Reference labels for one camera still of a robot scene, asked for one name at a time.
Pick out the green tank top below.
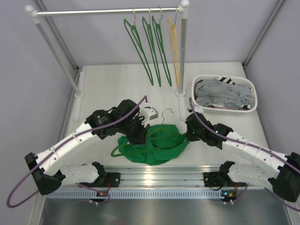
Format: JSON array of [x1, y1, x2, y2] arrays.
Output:
[[117, 124, 190, 166]]

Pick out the green hanger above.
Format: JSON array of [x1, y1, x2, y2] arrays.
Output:
[[142, 8, 161, 87], [111, 108, 186, 158], [123, 7, 154, 86], [151, 6, 172, 87]]

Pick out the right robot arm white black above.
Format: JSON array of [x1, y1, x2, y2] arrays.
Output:
[[185, 112, 300, 203]]

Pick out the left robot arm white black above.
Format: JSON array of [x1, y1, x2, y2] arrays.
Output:
[[25, 99, 154, 195]]

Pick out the yellow hanger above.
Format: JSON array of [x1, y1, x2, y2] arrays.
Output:
[[167, 7, 180, 89]]

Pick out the white laundry basket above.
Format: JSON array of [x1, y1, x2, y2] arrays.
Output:
[[191, 75, 257, 115]]

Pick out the grey clothes in basket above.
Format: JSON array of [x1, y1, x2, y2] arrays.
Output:
[[194, 79, 253, 110]]

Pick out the black white striped garment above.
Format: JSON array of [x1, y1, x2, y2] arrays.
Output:
[[217, 76, 235, 85]]

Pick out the metal clothes rack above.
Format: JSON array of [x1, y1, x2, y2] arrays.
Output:
[[25, 0, 190, 122]]

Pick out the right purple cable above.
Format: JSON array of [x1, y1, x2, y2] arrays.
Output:
[[188, 97, 300, 213]]

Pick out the purple cable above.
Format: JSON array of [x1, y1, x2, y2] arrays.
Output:
[[6, 95, 150, 209], [188, 97, 300, 213]]

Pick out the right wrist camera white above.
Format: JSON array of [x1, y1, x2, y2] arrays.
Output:
[[187, 105, 204, 113]]

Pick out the aluminium mounting rail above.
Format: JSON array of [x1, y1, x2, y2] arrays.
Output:
[[58, 165, 277, 188]]

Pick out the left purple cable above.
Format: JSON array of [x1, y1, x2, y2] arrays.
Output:
[[6, 95, 150, 209]]

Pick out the white slotted cable duct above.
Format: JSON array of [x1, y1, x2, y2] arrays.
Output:
[[46, 188, 236, 199]]

